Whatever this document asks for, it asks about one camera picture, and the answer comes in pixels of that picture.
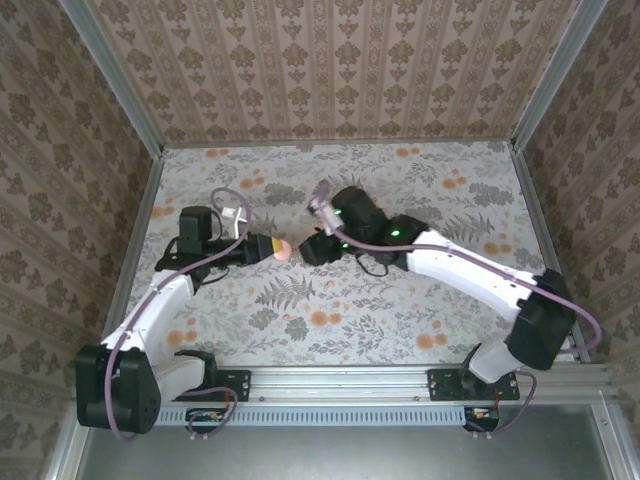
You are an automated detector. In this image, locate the grey metal base panel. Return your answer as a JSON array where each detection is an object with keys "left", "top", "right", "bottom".
[{"left": 74, "top": 424, "right": 601, "bottom": 480}]

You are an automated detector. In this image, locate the black electronics box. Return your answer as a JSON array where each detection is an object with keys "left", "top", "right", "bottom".
[{"left": 463, "top": 405, "right": 501, "bottom": 432}]

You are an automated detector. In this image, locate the aluminium frame bar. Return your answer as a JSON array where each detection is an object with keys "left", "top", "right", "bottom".
[
  {"left": 47, "top": 433, "right": 92, "bottom": 480},
  {"left": 589, "top": 399, "right": 629, "bottom": 480}
]

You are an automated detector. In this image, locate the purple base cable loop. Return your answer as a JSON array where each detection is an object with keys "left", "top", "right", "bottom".
[
  {"left": 187, "top": 387, "right": 239, "bottom": 435},
  {"left": 464, "top": 372, "right": 539, "bottom": 436}
]

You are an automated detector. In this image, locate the aluminium frame post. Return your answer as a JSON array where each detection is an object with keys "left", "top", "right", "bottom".
[
  {"left": 58, "top": 0, "right": 166, "bottom": 159},
  {"left": 509, "top": 0, "right": 609, "bottom": 154}
]

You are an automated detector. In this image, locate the aluminium table side rail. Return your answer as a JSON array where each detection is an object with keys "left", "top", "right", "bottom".
[
  {"left": 509, "top": 144, "right": 591, "bottom": 362},
  {"left": 94, "top": 149, "right": 166, "bottom": 364}
]

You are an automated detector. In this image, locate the floral patterned table cover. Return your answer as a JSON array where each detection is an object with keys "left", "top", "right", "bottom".
[{"left": 124, "top": 141, "right": 564, "bottom": 366}]

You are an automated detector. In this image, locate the white slotted cable duct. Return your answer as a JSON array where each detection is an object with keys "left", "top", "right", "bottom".
[{"left": 132, "top": 404, "right": 474, "bottom": 427}]

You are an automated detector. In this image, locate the thin black cable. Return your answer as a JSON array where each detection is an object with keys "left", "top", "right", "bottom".
[{"left": 354, "top": 252, "right": 389, "bottom": 278}]

